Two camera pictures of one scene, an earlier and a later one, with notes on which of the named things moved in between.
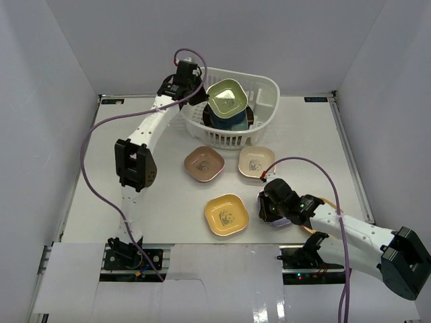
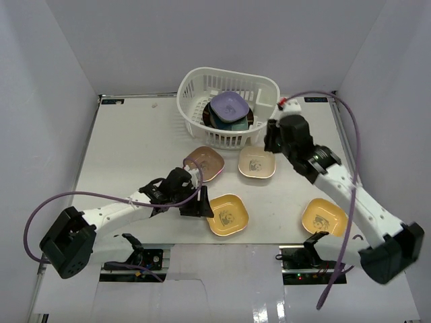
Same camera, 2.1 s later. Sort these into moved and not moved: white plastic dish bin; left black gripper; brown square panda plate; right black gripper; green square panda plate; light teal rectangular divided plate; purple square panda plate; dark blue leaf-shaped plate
Moved: right black gripper; green square panda plate; left black gripper; purple square panda plate
Not moved: brown square panda plate; dark blue leaf-shaped plate; light teal rectangular divided plate; white plastic dish bin
